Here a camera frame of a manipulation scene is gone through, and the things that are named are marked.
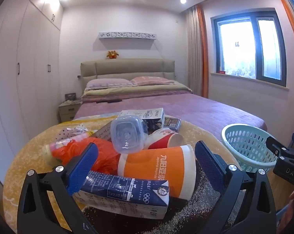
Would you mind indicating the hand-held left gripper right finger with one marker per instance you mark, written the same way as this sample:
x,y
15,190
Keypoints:
x,y
210,165

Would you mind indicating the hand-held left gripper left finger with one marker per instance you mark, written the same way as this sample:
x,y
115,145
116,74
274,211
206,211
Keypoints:
x,y
82,165

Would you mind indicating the orange plastic bag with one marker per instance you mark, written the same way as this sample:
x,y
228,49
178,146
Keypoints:
x,y
105,156

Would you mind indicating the light green plastic basket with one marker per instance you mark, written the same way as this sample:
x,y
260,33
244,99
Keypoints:
x,y
244,146

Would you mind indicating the polka-dot wrapper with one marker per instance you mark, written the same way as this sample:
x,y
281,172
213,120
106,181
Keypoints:
x,y
69,132

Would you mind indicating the blue milk carton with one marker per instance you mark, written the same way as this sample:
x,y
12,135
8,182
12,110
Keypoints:
x,y
127,192

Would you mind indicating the clear plastic container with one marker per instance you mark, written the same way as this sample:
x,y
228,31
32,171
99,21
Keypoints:
x,y
127,136

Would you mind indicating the orange paper cup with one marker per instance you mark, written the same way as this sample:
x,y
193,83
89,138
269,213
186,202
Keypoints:
x,y
156,170

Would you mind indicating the red paper cup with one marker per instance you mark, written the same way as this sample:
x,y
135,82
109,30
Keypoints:
x,y
161,136

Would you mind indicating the black and white carton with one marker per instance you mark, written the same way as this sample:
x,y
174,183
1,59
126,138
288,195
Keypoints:
x,y
149,115

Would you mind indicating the beige nightstand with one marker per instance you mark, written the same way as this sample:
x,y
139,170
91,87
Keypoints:
x,y
67,112

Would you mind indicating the yellow fleece blanket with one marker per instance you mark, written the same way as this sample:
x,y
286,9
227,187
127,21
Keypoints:
x,y
27,175

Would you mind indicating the small blue card box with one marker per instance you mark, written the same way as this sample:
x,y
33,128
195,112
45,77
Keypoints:
x,y
172,123

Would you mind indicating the bed with purple cover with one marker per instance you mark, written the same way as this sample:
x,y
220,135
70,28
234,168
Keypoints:
x,y
186,107

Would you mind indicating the pink pillow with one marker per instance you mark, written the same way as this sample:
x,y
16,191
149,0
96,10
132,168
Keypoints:
x,y
151,80
105,82

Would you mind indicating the olive folded blanket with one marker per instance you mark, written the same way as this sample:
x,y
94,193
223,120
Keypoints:
x,y
137,90

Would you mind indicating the dark framed window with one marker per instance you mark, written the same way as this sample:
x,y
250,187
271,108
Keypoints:
x,y
247,43

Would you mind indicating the beige padded headboard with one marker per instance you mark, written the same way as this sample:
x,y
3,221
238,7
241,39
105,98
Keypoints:
x,y
127,67

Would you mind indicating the grey and orange curtain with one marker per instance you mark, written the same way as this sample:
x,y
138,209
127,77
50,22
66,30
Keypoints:
x,y
290,17
195,53

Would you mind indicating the orange plush toy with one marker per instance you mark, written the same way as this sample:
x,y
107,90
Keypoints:
x,y
112,54

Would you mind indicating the white wardrobe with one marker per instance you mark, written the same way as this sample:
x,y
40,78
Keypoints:
x,y
22,65

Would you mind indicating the black frame on nightstand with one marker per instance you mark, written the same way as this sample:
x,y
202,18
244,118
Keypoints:
x,y
70,96

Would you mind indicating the white printed wall shelf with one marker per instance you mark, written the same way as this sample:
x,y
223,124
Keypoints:
x,y
127,35

